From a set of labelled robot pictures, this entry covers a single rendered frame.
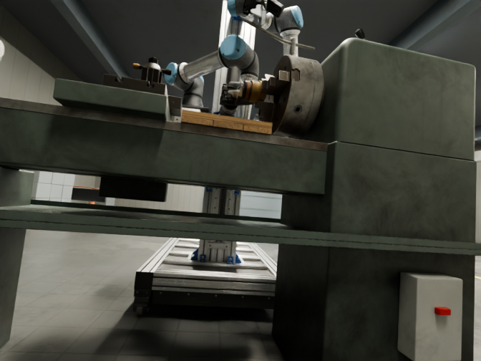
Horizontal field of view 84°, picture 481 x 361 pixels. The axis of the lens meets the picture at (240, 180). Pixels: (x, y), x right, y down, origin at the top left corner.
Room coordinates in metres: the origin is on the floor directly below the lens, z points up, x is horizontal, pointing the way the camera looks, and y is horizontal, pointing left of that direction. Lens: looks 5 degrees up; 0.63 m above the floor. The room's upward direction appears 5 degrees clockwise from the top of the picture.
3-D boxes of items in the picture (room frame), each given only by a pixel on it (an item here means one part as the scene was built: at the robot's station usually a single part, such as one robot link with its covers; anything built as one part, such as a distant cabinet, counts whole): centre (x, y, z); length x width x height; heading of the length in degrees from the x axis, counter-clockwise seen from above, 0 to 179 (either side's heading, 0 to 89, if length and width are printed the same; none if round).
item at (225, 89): (1.15, 0.07, 1.08); 0.12 x 0.09 x 0.08; 10
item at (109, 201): (6.80, 3.83, 0.34); 1.23 x 0.63 x 0.68; 96
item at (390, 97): (1.19, -0.56, 1.06); 0.59 x 0.48 x 0.39; 101
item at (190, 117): (1.04, 0.09, 0.89); 0.36 x 0.30 x 0.04; 11
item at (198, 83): (1.63, 0.35, 1.33); 0.13 x 0.12 x 0.14; 146
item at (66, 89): (1.00, 0.44, 0.90); 0.53 x 0.30 x 0.06; 11
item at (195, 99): (1.64, 0.34, 1.21); 0.15 x 0.15 x 0.10
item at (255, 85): (1.06, -0.02, 1.08); 0.09 x 0.09 x 0.09; 11
